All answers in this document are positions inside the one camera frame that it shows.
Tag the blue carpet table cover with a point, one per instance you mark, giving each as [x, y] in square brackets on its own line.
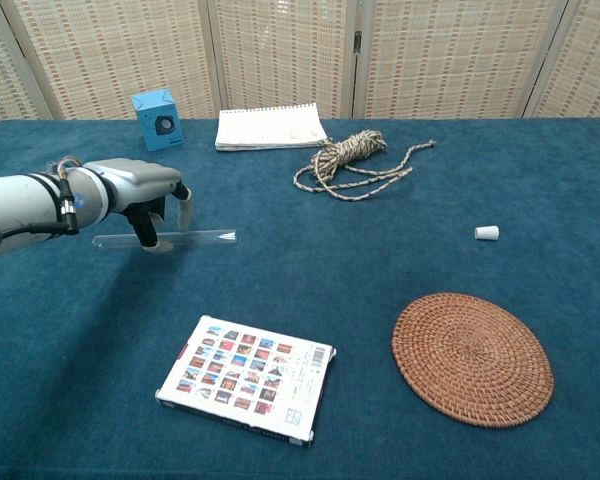
[300, 270]

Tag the picture card booklet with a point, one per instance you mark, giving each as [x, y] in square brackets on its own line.
[245, 375]

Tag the blue cube box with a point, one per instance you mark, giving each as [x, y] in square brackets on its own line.
[155, 120]

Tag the small white cap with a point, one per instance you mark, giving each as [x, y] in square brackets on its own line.
[487, 233]

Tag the black screen hinge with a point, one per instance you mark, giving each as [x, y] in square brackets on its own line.
[357, 42]

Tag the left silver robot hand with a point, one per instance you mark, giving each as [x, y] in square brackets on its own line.
[135, 175]

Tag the transparent glass test tube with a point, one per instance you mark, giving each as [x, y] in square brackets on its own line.
[205, 236]

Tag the round woven rattan placemat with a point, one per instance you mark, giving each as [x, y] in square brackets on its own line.
[472, 360]

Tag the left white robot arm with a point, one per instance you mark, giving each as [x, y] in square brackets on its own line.
[20, 205]

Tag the woven bamboo folding screen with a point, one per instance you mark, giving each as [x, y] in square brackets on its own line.
[280, 50]

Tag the white spiral notebook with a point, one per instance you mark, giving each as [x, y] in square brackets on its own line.
[270, 127]

